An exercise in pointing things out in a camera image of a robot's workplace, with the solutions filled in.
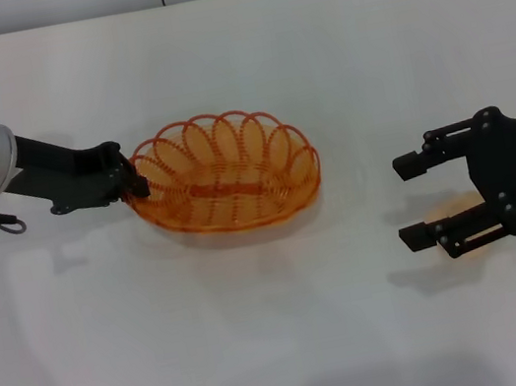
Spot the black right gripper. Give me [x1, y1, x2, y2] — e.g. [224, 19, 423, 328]
[379, 101, 516, 269]

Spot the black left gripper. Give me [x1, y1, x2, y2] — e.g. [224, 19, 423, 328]
[0, 111, 154, 225]

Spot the pale round steamed bun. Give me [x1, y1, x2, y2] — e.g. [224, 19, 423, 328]
[422, 192, 497, 265]

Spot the orange plastic wire basket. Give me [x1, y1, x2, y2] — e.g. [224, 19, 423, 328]
[111, 93, 331, 250]

